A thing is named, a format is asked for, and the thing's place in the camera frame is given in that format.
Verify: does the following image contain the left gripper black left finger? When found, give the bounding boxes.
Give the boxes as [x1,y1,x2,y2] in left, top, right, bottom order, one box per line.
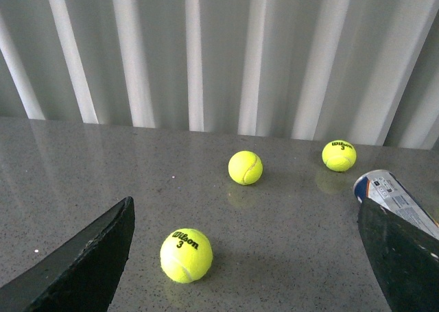
[1,197,135,311]

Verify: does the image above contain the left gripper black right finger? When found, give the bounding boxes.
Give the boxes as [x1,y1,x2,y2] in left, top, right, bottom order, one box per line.
[358,197,438,311]

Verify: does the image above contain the Wilson tennis ball can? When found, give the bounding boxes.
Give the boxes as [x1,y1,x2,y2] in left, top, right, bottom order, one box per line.
[353,169,438,239]

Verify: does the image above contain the near Wilson tennis ball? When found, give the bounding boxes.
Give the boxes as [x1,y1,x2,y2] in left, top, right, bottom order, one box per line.
[160,228,213,284]

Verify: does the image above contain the wilson tennis ball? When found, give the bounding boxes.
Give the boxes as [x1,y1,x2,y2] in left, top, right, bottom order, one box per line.
[160,228,213,284]
[322,140,357,172]

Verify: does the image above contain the far Wilson tennis ball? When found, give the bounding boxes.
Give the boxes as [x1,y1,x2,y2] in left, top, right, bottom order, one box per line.
[322,140,357,172]

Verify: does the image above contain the middle yellow tennis ball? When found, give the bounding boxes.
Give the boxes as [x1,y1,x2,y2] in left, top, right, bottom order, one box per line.
[228,150,263,185]

